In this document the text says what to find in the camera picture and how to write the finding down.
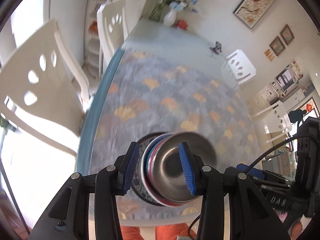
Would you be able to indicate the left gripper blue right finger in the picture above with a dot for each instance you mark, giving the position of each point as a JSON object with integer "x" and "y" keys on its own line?
{"x": 190, "y": 168}

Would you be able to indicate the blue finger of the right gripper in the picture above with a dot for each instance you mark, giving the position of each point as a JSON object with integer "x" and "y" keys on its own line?
{"x": 243, "y": 167}

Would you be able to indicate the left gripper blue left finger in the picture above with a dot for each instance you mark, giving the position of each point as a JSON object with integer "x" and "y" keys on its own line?
{"x": 129, "y": 166}

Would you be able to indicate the blue steel bowl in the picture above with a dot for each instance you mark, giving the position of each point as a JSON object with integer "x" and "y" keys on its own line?
{"x": 163, "y": 167}

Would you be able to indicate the blue floral plate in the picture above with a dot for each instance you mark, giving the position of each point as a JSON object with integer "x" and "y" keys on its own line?
{"x": 137, "y": 179}

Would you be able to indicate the blue table cloth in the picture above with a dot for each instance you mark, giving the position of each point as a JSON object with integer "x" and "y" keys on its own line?
{"x": 83, "y": 159}

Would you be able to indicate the white chair near right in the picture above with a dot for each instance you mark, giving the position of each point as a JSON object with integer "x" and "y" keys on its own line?
{"x": 272, "y": 122}

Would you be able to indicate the fan pattern table mat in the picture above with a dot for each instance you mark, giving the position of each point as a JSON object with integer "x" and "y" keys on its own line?
{"x": 149, "y": 94}

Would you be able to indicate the white chair far right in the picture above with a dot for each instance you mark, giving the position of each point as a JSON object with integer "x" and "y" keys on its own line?
{"x": 241, "y": 66}

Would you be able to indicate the black phone stand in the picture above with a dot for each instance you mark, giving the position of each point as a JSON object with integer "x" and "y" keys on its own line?
{"x": 217, "y": 49}

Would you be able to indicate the white chair near left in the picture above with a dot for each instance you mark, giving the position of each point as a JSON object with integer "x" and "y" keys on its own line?
{"x": 43, "y": 78}

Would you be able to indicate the lower small framed picture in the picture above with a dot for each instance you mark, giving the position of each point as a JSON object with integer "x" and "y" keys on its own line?
{"x": 277, "y": 46}

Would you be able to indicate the small framed picture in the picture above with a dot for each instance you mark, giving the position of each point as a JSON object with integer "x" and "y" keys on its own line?
{"x": 287, "y": 34}
{"x": 277, "y": 46}

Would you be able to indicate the upper small framed picture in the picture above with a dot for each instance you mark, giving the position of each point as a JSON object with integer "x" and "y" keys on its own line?
{"x": 287, "y": 34}

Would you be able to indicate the red lidded sugar bowl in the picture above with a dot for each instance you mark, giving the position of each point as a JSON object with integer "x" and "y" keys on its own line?
{"x": 182, "y": 24}

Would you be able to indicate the white ribbed vase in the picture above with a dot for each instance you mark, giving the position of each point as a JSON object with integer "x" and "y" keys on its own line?
{"x": 170, "y": 18}

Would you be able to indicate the large framed picture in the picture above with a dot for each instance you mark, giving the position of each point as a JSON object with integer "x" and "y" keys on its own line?
{"x": 250, "y": 12}

